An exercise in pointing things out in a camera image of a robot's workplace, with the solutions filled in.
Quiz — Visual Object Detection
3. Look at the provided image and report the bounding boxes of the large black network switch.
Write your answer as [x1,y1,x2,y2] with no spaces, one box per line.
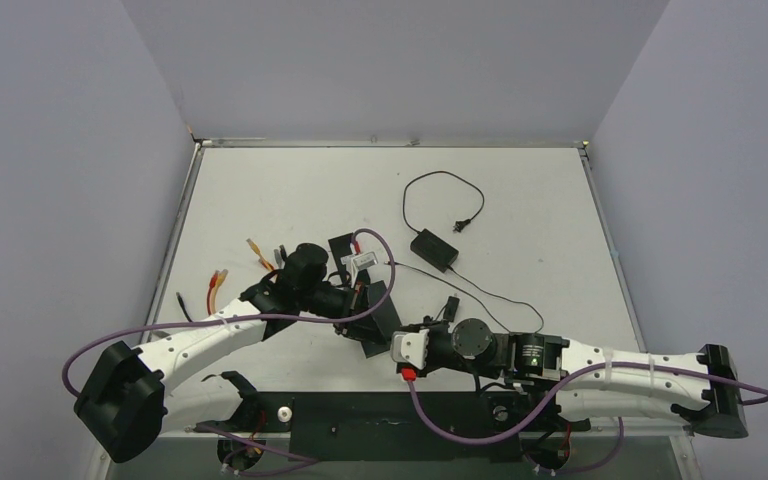
[335,281,402,359]

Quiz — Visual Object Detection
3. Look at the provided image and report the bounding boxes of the thin black plug cable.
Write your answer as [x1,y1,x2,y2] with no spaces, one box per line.
[384,260,546,336]

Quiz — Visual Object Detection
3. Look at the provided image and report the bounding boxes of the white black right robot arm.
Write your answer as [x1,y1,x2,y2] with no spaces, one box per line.
[390,318,748,445]

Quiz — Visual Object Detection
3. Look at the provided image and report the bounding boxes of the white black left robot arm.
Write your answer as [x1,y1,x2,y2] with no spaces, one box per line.
[61,243,395,463]

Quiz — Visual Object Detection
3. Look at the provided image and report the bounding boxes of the black power adapter brick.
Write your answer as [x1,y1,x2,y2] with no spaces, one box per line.
[410,229,459,273]

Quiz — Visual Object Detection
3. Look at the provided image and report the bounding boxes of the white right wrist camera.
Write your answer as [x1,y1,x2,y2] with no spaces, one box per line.
[390,329,430,370]

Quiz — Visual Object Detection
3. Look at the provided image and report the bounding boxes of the small black labelled switch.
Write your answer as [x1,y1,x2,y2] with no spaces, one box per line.
[328,233,353,277]

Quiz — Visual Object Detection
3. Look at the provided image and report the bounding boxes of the black mounting base plate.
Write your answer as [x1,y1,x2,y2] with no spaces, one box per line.
[207,390,590,462]

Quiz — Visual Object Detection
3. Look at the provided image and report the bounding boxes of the black short cable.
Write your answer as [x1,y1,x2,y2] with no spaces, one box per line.
[175,292,198,326]

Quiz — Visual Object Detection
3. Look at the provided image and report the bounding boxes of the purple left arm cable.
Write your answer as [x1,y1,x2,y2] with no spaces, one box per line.
[61,228,397,400]

